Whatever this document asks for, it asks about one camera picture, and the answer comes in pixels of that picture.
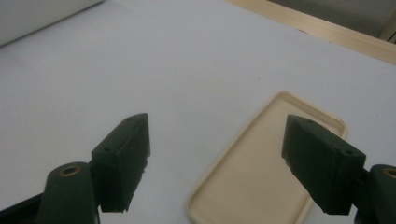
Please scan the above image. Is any white storage box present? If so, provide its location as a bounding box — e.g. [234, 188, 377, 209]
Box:
[0, 0, 104, 48]

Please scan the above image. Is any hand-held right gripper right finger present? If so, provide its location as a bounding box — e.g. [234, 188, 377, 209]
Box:
[281, 114, 367, 215]

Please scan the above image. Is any cream phone case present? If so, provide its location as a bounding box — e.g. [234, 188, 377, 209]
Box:
[187, 91, 349, 224]

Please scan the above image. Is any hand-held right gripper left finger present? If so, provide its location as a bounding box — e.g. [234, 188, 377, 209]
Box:
[91, 113, 151, 213]

